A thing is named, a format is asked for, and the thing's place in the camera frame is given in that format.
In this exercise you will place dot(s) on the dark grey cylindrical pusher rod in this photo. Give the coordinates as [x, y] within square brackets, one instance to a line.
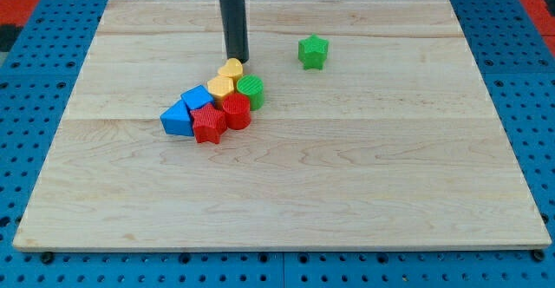
[233, 13]

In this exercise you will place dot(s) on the green star block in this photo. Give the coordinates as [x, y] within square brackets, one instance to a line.
[312, 52]

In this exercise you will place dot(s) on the red star block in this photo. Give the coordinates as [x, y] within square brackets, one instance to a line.
[208, 124]

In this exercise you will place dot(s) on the yellow heart block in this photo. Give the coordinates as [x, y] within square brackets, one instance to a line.
[233, 68]

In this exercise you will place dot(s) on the green cylinder block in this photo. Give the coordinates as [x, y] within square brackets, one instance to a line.
[252, 87]

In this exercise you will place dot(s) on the yellow hexagon block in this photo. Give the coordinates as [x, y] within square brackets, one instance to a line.
[220, 87]

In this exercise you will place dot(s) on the blue cube block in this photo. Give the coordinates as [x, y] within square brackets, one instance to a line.
[196, 98]

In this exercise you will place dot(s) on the red cylinder block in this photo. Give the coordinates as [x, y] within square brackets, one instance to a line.
[237, 110]

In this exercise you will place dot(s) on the blue triangle block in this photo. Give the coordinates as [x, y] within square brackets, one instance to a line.
[176, 120]

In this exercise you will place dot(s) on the light wooden board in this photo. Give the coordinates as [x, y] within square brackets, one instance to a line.
[395, 145]

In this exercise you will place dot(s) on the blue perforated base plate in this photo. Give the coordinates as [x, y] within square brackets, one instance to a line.
[41, 69]

